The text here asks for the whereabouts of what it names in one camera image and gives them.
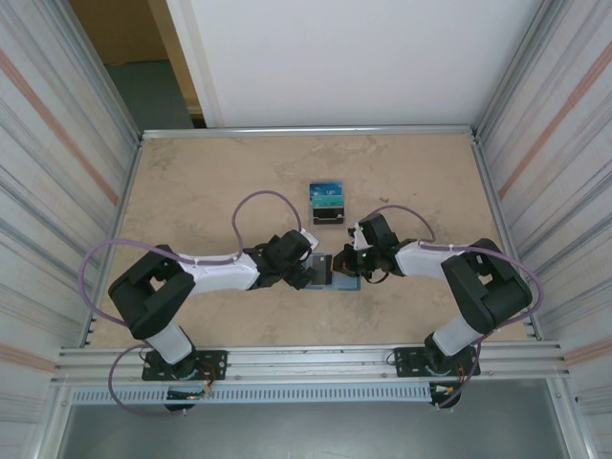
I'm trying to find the dark grey chip card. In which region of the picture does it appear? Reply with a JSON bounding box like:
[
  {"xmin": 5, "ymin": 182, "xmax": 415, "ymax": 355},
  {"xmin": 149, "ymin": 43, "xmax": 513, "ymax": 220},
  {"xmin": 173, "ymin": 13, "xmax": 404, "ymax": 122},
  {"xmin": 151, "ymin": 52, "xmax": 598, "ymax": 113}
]
[{"xmin": 308, "ymin": 253, "xmax": 335, "ymax": 287}]

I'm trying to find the black device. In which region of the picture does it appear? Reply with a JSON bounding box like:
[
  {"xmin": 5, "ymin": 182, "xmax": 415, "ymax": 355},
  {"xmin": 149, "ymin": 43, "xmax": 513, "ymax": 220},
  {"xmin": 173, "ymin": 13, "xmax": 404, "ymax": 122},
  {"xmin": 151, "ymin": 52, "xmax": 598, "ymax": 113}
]
[{"xmin": 346, "ymin": 226, "xmax": 373, "ymax": 251}]

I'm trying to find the small box with blue picture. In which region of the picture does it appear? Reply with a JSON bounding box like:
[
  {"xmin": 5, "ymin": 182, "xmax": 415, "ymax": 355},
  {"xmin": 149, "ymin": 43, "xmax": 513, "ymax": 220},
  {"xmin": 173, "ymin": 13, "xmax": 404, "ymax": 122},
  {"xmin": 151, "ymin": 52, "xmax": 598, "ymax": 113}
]
[{"xmin": 307, "ymin": 180, "xmax": 349, "ymax": 231}]

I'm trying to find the aluminium mounting rail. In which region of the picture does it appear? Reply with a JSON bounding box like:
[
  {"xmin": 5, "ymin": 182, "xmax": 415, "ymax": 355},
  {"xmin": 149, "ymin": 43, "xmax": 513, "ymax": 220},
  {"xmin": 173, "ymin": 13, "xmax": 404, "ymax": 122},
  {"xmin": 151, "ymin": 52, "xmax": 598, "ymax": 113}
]
[{"xmin": 50, "ymin": 339, "xmax": 574, "ymax": 387}]

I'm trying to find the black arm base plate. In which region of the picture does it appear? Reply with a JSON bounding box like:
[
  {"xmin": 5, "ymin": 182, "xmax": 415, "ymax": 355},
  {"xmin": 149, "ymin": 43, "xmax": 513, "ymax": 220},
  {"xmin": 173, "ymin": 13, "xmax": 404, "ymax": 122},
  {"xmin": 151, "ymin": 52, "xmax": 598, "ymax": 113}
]
[
  {"xmin": 142, "ymin": 350, "xmax": 229, "ymax": 383},
  {"xmin": 394, "ymin": 344, "xmax": 481, "ymax": 380}
]

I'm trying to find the grey slotted cable duct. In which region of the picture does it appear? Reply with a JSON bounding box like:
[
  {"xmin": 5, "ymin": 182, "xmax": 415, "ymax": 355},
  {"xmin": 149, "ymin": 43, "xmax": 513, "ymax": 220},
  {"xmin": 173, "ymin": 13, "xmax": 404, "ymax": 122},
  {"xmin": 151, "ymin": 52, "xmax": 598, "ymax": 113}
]
[{"xmin": 70, "ymin": 384, "xmax": 434, "ymax": 406}]

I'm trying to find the aluminium table side rail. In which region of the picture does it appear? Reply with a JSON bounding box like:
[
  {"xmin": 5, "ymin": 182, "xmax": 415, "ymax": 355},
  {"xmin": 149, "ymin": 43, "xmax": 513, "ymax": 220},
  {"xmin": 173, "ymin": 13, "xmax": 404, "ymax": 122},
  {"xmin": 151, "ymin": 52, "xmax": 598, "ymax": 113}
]
[
  {"xmin": 84, "ymin": 136, "xmax": 144, "ymax": 349},
  {"xmin": 470, "ymin": 135, "xmax": 544, "ymax": 341}
]

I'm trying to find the aluminium table end rail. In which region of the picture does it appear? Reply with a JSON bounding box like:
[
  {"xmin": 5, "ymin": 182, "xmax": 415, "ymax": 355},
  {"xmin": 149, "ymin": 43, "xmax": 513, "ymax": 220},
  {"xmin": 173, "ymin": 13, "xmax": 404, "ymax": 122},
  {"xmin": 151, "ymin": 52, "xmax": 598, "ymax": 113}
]
[{"xmin": 140, "ymin": 124, "xmax": 481, "ymax": 142}]

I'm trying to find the white door frame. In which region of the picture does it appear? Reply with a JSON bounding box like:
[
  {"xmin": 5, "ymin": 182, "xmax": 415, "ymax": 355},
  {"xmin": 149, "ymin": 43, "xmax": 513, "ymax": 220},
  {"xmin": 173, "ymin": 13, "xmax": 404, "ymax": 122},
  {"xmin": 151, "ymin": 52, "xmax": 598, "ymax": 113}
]
[{"xmin": 164, "ymin": 0, "xmax": 226, "ymax": 129}]

